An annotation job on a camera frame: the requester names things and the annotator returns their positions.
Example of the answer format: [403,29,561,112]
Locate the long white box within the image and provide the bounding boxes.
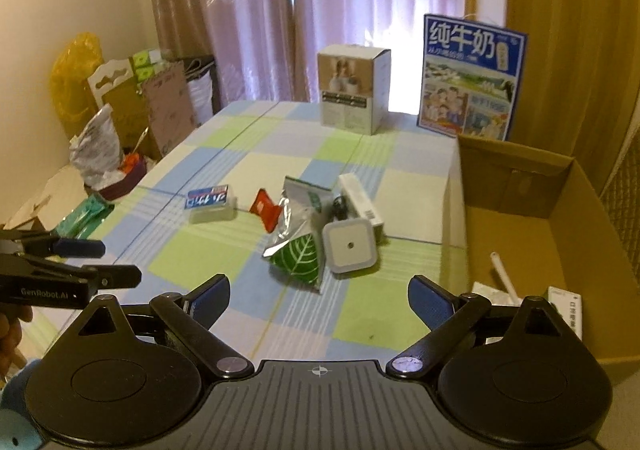
[337,173,386,247]

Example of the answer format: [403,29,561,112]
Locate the white square night light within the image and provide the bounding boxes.
[322,219,381,277]

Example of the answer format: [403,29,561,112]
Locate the yellow plastic bag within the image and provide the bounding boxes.
[49,32,107,141]

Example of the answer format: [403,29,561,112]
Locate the green tissue packs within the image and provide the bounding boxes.
[131,48,174,81]

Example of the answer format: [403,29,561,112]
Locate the low white furniture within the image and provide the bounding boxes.
[0,165,87,231]

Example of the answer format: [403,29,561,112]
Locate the white product box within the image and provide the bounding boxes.
[316,44,393,137]

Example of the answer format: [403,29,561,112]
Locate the white plastic spoon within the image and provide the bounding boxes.
[489,251,519,307]

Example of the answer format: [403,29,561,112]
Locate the crinkled white plastic bag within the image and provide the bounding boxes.
[69,104,126,191]

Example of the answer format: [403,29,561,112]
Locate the quilted beige chair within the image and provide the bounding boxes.
[599,110,640,281]

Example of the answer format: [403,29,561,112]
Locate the checked cloth desktop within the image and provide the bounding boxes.
[20,100,469,366]

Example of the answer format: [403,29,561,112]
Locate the green medicine box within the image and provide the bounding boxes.
[546,286,587,340]

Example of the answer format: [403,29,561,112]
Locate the golden brown curtain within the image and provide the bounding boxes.
[504,0,640,191]

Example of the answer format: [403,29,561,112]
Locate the brown lace curtain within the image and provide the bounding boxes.
[145,0,297,104]

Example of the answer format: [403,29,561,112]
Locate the black and white bag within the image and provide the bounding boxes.
[184,57,221,127]

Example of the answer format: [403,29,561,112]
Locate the blue milk carton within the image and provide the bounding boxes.
[416,13,530,142]

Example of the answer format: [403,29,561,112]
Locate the black audio cable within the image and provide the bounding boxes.
[327,195,351,223]

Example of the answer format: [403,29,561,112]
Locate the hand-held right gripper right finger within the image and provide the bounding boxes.
[385,274,565,380]

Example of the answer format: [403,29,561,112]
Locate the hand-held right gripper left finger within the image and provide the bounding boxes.
[65,274,256,380]

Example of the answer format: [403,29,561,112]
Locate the blue and white small box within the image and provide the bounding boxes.
[186,184,237,223]

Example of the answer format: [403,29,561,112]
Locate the blue plush clothing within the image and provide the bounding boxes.
[0,359,47,450]

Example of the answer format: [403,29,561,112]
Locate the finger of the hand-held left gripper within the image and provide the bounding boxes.
[27,262,143,291]
[20,236,107,259]

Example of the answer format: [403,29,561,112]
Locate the green packet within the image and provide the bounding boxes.
[55,193,112,239]

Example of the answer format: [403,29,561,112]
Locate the white medicine box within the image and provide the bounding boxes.
[471,281,509,307]

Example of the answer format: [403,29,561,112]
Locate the person's left hand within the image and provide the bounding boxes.
[0,302,34,381]

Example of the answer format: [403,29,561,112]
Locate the red snack packet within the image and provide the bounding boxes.
[250,188,284,233]

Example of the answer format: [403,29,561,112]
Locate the brown cardboard sheet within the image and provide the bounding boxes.
[140,62,196,161]

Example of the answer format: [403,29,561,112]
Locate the green leaf snack bag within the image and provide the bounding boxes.
[263,176,334,293]

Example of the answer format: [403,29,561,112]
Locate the brown cardboard box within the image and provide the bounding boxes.
[442,134,640,386]

